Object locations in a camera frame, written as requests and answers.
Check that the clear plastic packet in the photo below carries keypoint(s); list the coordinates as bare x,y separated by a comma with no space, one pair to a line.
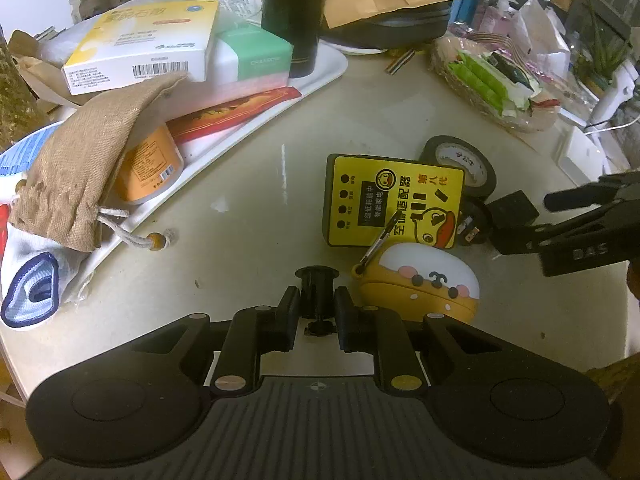
235,0

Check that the black zip case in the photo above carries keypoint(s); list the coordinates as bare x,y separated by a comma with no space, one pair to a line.
395,27

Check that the chopsticks pair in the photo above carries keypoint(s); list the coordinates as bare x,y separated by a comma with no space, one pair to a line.
402,60

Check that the blue carton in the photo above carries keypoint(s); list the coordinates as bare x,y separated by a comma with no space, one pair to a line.
465,7

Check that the small black device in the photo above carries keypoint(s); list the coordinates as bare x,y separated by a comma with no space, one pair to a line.
510,67

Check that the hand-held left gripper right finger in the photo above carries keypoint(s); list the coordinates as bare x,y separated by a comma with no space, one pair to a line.
347,320

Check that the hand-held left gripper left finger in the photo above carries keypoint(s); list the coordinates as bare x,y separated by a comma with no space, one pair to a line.
290,320

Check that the black electrical tape roll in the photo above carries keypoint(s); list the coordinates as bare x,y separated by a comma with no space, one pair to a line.
462,160

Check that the flat white box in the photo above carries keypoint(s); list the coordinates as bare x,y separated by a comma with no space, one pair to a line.
580,155

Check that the black plug adapter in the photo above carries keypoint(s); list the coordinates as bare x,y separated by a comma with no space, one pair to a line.
515,207

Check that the orange can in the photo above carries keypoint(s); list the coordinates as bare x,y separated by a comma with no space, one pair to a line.
147,165

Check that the white gimbal tripod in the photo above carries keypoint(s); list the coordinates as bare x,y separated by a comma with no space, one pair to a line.
615,95

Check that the yellow white medicine box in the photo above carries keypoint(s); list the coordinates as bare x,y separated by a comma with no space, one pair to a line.
140,40

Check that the green white packet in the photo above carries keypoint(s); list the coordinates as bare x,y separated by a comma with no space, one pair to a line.
482,79
497,92
467,69

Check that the blue white striped packet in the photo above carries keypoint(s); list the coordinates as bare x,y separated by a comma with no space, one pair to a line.
20,152

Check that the black thermos bottle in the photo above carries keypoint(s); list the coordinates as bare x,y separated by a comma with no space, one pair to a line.
292,10

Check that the yellow cartoon earphone case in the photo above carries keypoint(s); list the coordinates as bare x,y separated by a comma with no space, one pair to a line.
420,285

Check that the glass vase with stems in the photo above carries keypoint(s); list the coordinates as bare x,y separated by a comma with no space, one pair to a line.
12,95

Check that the small black spool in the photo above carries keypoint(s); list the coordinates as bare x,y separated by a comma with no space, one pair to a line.
317,287

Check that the white tray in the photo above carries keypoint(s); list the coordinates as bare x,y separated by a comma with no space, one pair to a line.
310,80

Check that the white plastic bag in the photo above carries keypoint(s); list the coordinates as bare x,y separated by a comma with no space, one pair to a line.
540,25

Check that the crumpled brown paper bag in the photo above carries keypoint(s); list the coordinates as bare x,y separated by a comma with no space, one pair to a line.
30,75

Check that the white plate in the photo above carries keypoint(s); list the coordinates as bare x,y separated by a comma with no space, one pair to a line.
360,50

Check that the yellow black adapter box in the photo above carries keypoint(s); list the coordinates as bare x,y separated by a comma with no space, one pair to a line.
395,200

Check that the green white tissue box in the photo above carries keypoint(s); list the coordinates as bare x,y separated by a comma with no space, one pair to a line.
255,60

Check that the pink bottle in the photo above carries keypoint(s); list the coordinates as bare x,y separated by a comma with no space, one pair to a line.
492,16

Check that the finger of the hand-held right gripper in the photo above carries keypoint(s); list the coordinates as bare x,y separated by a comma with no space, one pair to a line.
520,242
590,192

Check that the red flat packet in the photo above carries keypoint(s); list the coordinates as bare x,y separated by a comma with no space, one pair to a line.
230,115

